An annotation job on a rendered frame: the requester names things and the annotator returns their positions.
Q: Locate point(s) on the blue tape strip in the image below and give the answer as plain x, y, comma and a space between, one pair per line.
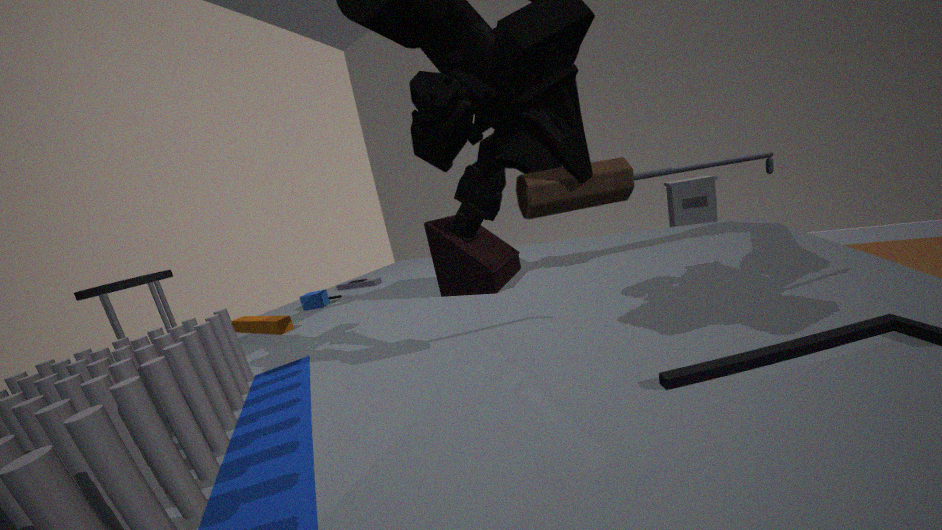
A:
266, 480

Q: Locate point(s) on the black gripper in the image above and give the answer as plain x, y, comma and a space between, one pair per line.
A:
534, 107

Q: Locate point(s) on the blue cube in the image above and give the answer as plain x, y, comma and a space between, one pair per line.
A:
313, 300

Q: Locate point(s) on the hook tool with brown handle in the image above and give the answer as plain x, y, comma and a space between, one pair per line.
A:
556, 191

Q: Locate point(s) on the orange rectangular block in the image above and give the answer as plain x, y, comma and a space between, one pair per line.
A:
272, 325

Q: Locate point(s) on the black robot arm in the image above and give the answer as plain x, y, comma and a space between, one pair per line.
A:
443, 124

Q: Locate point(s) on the black l-shaped bar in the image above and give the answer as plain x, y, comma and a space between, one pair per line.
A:
798, 347

